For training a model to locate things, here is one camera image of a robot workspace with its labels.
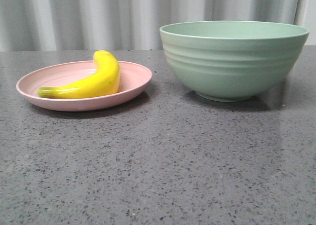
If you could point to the green ribbed bowl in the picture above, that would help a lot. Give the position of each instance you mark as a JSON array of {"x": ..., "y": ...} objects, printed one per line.
[{"x": 230, "y": 61}]

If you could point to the white pleated curtain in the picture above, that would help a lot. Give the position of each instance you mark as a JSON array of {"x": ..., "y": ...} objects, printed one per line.
[{"x": 50, "y": 25}]

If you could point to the yellow banana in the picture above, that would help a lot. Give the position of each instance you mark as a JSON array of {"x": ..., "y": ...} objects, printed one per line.
[{"x": 104, "y": 81}]

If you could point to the pink plate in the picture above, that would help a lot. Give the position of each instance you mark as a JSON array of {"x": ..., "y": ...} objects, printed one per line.
[{"x": 134, "y": 79}]

